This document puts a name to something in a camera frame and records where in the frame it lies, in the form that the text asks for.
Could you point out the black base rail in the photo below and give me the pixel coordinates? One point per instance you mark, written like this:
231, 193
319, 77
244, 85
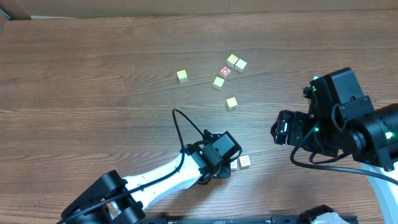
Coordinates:
278, 219

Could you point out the white outline block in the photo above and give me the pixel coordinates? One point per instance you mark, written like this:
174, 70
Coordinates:
244, 161

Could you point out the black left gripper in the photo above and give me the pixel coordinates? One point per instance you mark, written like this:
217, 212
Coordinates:
227, 170

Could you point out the red letter block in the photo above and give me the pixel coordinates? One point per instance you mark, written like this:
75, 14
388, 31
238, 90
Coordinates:
225, 72

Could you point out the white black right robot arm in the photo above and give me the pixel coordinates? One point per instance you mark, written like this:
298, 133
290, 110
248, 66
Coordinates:
342, 132

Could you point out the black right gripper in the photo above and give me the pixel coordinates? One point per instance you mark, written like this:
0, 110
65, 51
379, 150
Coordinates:
288, 128

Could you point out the white red-sided block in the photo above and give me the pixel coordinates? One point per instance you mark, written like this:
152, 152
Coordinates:
234, 165

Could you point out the white block top right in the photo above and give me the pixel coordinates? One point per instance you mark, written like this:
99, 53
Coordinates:
240, 65

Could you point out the yellow block top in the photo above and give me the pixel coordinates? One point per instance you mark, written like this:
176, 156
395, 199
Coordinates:
231, 60

